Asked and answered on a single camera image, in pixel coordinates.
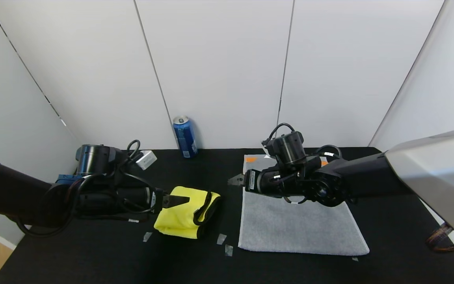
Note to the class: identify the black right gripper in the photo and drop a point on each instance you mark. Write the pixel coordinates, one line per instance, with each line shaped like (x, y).
(251, 180)

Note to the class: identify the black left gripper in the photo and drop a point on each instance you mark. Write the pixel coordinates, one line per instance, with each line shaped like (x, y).
(156, 199)

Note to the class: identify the yellow towel with black trim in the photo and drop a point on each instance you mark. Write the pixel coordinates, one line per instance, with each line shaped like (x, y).
(177, 219)

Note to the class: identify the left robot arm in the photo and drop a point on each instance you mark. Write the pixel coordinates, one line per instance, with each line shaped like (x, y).
(10, 193)

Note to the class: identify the grey towel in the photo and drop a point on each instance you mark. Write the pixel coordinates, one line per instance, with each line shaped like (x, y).
(298, 225)

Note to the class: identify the blue drink can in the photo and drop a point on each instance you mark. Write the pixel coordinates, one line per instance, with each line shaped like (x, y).
(185, 138)

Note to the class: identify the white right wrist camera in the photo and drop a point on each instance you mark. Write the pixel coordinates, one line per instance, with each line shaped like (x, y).
(269, 155)

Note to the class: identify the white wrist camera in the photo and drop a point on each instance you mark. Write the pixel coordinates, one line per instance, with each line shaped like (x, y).
(269, 155)
(147, 159)

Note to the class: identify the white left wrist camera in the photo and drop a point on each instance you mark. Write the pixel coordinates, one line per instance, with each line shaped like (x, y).
(147, 159)

